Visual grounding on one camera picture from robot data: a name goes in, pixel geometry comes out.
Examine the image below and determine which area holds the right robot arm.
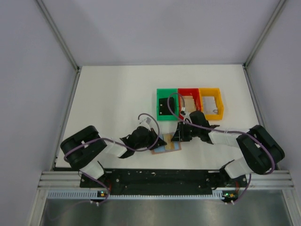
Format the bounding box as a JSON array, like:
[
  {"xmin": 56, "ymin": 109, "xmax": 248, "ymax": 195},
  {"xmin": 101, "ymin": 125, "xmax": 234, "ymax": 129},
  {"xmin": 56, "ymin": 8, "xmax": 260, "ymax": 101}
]
[{"xmin": 171, "ymin": 111, "xmax": 285, "ymax": 186}]

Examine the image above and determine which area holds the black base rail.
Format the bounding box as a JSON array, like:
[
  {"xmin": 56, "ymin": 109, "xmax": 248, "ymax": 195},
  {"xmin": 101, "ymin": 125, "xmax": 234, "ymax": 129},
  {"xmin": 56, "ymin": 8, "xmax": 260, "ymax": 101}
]
[{"xmin": 79, "ymin": 167, "xmax": 236, "ymax": 196}]

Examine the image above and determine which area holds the green plastic bin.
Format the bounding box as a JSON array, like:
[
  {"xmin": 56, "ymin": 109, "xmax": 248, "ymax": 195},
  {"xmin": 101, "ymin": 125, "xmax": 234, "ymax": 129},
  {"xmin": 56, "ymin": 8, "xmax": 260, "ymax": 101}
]
[{"xmin": 156, "ymin": 89, "xmax": 179, "ymax": 121}]

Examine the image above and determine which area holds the silver cards stack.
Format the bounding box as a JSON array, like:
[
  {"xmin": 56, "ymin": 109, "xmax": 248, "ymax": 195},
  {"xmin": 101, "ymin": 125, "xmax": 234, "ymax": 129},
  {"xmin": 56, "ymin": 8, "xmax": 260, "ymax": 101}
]
[{"xmin": 202, "ymin": 96, "xmax": 218, "ymax": 115}]

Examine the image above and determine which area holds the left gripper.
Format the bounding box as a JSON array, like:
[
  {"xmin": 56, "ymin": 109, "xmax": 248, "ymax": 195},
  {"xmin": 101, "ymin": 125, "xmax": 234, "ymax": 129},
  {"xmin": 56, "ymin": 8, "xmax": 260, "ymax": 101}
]
[{"xmin": 135, "ymin": 128, "xmax": 166, "ymax": 150}]

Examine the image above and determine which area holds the yellow plastic bin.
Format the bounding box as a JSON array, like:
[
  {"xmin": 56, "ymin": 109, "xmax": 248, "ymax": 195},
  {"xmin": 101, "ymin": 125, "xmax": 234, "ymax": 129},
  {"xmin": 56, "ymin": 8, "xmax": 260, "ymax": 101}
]
[{"xmin": 199, "ymin": 88, "xmax": 224, "ymax": 121}]

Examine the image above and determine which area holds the gold cards stack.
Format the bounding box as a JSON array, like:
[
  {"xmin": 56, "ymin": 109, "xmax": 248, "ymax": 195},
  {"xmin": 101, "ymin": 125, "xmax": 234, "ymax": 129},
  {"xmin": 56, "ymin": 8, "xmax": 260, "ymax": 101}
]
[{"xmin": 183, "ymin": 96, "xmax": 196, "ymax": 112}]

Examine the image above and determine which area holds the brown leather card holder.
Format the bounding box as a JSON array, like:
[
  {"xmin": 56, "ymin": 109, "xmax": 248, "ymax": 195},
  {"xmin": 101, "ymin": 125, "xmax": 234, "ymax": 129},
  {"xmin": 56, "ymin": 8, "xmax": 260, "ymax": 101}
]
[{"xmin": 151, "ymin": 133, "xmax": 182, "ymax": 154}]

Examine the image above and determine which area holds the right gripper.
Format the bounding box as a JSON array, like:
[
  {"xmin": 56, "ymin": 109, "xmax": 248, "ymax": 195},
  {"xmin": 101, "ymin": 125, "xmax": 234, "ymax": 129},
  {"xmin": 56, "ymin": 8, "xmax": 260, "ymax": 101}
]
[{"xmin": 171, "ymin": 121, "xmax": 201, "ymax": 142}]

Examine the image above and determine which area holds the black cards stack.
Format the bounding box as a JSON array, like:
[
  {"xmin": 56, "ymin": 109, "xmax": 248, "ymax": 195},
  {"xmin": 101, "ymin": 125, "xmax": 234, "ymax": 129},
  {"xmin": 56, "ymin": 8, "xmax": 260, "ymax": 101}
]
[{"xmin": 158, "ymin": 97, "xmax": 176, "ymax": 116}]

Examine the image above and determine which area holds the red plastic bin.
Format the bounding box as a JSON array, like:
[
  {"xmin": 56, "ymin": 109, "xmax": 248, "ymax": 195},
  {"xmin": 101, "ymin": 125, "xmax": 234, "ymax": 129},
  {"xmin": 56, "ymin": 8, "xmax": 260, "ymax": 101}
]
[{"xmin": 178, "ymin": 88, "xmax": 202, "ymax": 113}]

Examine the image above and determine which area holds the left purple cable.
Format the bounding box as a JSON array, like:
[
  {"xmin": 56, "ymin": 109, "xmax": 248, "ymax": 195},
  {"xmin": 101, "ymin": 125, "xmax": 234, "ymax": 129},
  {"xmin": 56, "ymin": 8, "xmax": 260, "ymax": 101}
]
[{"xmin": 64, "ymin": 113, "xmax": 160, "ymax": 205}]

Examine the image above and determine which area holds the grey cable duct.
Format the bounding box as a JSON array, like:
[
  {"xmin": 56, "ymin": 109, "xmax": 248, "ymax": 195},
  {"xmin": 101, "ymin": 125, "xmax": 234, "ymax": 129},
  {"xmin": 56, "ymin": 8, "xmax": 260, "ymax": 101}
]
[{"xmin": 47, "ymin": 190, "xmax": 225, "ymax": 200}]

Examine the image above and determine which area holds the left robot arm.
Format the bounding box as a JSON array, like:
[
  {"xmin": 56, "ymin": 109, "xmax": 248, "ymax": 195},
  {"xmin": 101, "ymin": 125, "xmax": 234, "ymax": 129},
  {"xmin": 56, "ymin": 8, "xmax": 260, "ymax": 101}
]
[{"xmin": 60, "ymin": 117, "xmax": 167, "ymax": 187}]

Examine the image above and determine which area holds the aluminium frame profile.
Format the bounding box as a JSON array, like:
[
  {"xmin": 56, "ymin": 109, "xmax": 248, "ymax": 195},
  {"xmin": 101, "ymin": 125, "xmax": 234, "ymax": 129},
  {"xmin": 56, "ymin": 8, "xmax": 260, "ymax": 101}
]
[{"xmin": 35, "ymin": 0, "xmax": 82, "ymax": 71}]

